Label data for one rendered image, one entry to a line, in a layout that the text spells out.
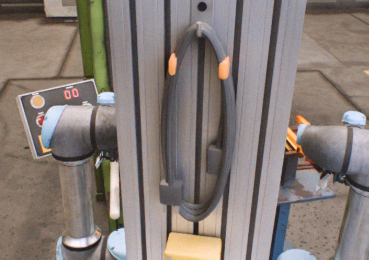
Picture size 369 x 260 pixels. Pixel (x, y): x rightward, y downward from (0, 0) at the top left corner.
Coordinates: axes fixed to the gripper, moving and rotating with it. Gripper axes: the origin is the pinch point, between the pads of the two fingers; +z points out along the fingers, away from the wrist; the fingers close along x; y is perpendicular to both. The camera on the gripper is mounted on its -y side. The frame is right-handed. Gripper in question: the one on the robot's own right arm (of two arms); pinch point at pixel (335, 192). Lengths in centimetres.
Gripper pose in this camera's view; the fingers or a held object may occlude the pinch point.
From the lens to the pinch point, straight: 177.8
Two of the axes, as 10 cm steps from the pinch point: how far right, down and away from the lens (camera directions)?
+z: -0.1, 8.8, 4.8
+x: 9.9, 0.8, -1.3
